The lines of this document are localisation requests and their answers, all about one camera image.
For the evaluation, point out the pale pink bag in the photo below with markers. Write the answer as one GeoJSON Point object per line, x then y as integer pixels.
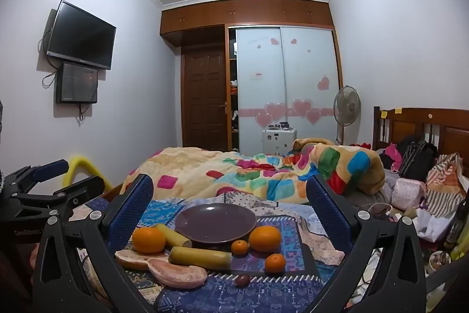
{"type": "Point", "coordinates": [408, 194]}

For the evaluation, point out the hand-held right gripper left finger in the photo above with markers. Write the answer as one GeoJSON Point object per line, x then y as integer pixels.
{"type": "Point", "coordinates": [133, 210]}

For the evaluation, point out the small bowl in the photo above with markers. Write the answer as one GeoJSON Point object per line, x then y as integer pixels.
{"type": "Point", "coordinates": [439, 261]}

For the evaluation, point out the wall-mounted black television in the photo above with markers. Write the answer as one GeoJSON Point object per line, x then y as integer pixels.
{"type": "Point", "coordinates": [82, 34]}

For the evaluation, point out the wooden bed headboard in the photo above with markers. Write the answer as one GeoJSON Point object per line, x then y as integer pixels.
{"type": "Point", "coordinates": [450, 133]}

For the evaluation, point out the yellow foam tube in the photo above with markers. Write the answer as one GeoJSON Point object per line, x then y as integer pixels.
{"type": "Point", "coordinates": [82, 166]}

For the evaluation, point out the dark glass bottle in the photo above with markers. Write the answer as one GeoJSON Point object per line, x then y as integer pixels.
{"type": "Point", "coordinates": [456, 221]}

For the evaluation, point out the white box appliance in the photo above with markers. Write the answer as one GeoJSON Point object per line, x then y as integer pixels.
{"type": "Point", "coordinates": [279, 142]}

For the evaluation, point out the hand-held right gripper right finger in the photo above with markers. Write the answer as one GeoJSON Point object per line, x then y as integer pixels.
{"type": "Point", "coordinates": [326, 214]}

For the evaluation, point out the wooden wardrobe with sliding doors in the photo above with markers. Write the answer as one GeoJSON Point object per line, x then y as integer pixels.
{"type": "Point", "coordinates": [293, 78]}

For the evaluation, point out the striped fabric bag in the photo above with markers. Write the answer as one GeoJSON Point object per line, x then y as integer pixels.
{"type": "Point", "coordinates": [445, 181]}

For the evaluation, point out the colourful patchwork quilt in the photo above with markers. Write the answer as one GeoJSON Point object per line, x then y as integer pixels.
{"type": "Point", "coordinates": [205, 166]}

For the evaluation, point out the dark red plum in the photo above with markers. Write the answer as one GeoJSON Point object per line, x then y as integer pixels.
{"type": "Point", "coordinates": [242, 280]}

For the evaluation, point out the small black wall monitor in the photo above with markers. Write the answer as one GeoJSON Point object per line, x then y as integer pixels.
{"type": "Point", "coordinates": [77, 82]}

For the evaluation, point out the brown wooden door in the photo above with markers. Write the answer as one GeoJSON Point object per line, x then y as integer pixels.
{"type": "Point", "coordinates": [203, 96]}

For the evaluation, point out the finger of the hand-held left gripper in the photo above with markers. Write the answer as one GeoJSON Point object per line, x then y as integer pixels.
{"type": "Point", "coordinates": [51, 169]}
{"type": "Point", "coordinates": [84, 188]}

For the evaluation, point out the blue patterned blanket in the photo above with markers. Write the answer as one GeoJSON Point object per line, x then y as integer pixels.
{"type": "Point", "coordinates": [234, 298]}

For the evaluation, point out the large orange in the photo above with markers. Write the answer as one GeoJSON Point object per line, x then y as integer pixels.
{"type": "Point", "coordinates": [265, 239]}
{"type": "Point", "coordinates": [148, 240]}

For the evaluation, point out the bright pink cloth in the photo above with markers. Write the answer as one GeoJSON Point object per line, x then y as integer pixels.
{"type": "Point", "coordinates": [392, 153]}

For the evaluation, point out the black backpack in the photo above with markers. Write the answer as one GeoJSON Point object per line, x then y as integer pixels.
{"type": "Point", "coordinates": [417, 159]}

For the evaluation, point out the white plastic bag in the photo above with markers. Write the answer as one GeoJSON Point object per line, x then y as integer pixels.
{"type": "Point", "coordinates": [436, 225]}

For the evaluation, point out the purple plate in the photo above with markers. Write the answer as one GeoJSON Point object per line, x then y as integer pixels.
{"type": "Point", "coordinates": [214, 223]}

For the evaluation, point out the grey cloth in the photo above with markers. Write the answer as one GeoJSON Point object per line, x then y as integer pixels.
{"type": "Point", "coordinates": [366, 195]}

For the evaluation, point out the small tangerine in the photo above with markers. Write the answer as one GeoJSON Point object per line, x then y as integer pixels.
{"type": "Point", "coordinates": [240, 248]}
{"type": "Point", "coordinates": [274, 263]}

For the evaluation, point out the standing electric fan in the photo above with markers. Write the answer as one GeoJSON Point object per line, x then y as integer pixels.
{"type": "Point", "coordinates": [347, 104]}

